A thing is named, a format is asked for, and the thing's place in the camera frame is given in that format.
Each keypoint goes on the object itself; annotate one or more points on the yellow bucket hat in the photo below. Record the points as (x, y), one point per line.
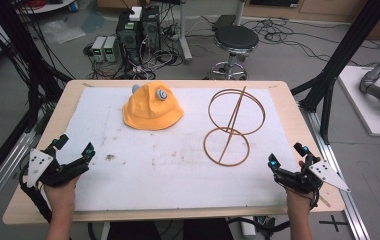
(148, 111)

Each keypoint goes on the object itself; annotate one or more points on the metal stand pole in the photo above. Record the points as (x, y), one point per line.
(184, 33)

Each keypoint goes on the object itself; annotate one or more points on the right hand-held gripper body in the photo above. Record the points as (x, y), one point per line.
(298, 180)

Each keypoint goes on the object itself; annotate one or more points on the clear plastic sheet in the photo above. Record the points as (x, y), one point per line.
(63, 31)

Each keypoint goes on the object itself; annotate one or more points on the black computer tower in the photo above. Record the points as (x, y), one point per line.
(150, 28)
(128, 36)

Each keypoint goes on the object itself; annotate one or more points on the white box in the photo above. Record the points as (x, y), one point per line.
(135, 13)

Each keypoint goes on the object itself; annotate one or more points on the person's right hand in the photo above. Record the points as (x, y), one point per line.
(298, 201)

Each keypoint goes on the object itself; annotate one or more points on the white table mat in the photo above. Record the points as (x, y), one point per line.
(164, 176)

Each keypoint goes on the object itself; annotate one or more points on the white round table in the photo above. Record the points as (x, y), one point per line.
(44, 5)

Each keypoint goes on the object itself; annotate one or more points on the person's left hand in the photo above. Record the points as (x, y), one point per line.
(61, 198)

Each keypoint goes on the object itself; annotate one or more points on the black frame stand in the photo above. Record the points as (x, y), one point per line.
(21, 43)
(341, 56)

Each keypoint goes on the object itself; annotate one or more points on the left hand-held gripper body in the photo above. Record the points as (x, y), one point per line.
(66, 171)

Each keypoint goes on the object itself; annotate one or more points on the grey power supply unit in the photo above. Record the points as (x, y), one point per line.
(110, 49)
(98, 48)

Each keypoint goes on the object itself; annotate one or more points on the black round stool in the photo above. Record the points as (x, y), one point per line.
(236, 38)

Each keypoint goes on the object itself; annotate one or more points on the aluminium rail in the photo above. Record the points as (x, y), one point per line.
(338, 186)
(1, 173)

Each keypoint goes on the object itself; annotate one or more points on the white platform board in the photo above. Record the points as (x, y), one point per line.
(361, 106)

